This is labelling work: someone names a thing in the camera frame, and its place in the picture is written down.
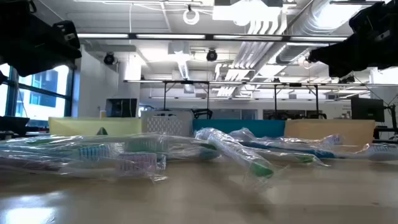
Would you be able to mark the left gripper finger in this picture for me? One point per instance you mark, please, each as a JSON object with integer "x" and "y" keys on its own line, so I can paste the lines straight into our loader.
{"x": 46, "y": 53}

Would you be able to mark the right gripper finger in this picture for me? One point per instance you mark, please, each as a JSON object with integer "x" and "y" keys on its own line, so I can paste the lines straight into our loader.
{"x": 342, "y": 56}

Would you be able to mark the black ceiling spotlight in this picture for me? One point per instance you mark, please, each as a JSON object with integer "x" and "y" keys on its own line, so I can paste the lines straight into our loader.
{"x": 109, "y": 58}
{"x": 346, "y": 79}
{"x": 211, "y": 55}

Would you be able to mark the black monitor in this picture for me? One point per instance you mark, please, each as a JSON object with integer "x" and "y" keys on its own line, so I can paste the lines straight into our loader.
{"x": 121, "y": 108}
{"x": 367, "y": 109}

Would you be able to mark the yellow plastic tray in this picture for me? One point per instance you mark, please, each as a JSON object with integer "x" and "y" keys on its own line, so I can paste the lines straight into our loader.
{"x": 77, "y": 126}

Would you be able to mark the black monitor stand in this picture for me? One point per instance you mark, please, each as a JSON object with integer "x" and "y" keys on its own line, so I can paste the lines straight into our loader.
{"x": 393, "y": 118}

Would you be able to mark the orange plastic tray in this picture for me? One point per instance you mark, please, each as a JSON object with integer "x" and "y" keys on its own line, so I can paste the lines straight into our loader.
{"x": 311, "y": 130}

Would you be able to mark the small yellow cup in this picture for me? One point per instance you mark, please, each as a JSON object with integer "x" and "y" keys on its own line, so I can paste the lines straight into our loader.
{"x": 103, "y": 114}

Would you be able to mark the blue plastic tray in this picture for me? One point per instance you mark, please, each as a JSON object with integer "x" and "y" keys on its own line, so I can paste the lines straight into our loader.
{"x": 264, "y": 126}

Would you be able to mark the long ceiling light bar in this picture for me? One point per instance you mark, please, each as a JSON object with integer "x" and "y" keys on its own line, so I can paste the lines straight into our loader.
{"x": 171, "y": 36}

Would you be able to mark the white perforated plastic basket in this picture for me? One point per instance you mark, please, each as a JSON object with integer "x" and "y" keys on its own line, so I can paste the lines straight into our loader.
{"x": 168, "y": 124}

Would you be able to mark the large window dark frame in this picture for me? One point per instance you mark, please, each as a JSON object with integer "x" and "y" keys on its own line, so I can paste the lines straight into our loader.
{"x": 46, "y": 102}

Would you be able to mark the black aluminium table frame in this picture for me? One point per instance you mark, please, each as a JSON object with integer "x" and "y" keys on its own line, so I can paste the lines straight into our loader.
{"x": 12, "y": 124}
{"x": 385, "y": 141}

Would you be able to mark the black station frame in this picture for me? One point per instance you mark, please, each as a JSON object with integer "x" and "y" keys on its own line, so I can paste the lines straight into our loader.
{"x": 186, "y": 82}
{"x": 275, "y": 102}

